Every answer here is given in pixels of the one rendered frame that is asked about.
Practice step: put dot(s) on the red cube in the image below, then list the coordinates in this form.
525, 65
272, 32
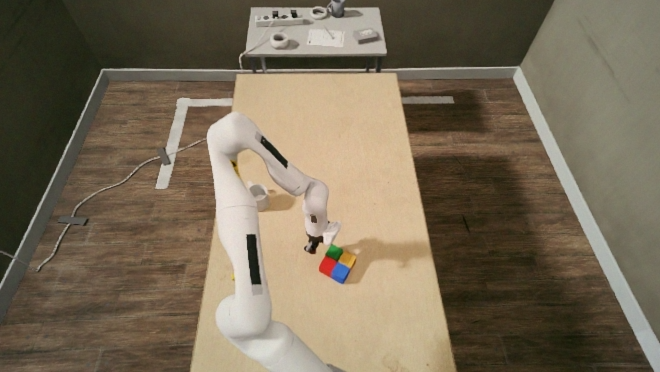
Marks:
327, 265

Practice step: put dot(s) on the white mug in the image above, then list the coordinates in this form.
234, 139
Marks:
259, 191

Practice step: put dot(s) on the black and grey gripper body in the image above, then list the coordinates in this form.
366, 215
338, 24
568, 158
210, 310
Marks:
314, 239

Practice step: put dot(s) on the blue cube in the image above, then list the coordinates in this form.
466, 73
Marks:
340, 273

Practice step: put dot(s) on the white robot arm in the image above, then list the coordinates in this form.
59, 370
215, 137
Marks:
249, 312

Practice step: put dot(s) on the green cube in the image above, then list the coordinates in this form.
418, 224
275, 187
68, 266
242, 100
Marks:
334, 252

